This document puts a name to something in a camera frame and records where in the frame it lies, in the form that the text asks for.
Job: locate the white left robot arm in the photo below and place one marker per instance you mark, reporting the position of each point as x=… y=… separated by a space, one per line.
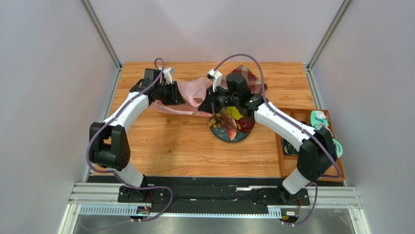
x=109 y=147

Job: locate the fake watermelon slice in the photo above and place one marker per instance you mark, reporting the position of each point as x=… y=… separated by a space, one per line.
x=232 y=133

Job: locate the yellow green fake mango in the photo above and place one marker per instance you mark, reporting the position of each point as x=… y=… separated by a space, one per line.
x=234 y=113

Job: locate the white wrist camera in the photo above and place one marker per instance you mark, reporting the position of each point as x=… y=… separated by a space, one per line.
x=216 y=78
x=167 y=76

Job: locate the green white sock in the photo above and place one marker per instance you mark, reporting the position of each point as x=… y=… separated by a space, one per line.
x=338 y=148
x=319 y=120

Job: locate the red plaid cloth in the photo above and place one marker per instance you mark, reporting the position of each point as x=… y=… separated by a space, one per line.
x=254 y=83

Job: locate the lower green white sock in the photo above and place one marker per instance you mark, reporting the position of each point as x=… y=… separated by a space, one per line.
x=338 y=148

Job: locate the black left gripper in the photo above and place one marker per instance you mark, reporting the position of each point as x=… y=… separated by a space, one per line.
x=175 y=98

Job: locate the fake grape bunch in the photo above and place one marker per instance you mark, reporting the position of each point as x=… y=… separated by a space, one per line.
x=223 y=119

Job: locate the red fake apple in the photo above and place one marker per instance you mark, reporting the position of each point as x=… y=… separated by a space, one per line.
x=245 y=124

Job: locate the pink plastic bag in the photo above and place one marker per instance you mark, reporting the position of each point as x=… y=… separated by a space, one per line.
x=193 y=92

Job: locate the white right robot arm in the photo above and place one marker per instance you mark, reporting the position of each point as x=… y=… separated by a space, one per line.
x=239 y=109

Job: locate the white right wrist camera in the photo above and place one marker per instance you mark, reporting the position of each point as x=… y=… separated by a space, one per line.
x=216 y=78

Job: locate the wooden compartment tray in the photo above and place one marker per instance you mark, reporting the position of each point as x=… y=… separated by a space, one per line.
x=287 y=163

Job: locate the blue patterned rolled sock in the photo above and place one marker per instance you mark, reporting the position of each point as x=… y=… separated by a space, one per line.
x=288 y=149

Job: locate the upper green white sock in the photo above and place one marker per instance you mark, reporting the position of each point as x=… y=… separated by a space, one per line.
x=319 y=120

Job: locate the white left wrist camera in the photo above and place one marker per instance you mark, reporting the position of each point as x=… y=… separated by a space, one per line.
x=167 y=76

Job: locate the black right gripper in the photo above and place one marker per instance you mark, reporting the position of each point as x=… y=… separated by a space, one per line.
x=211 y=103

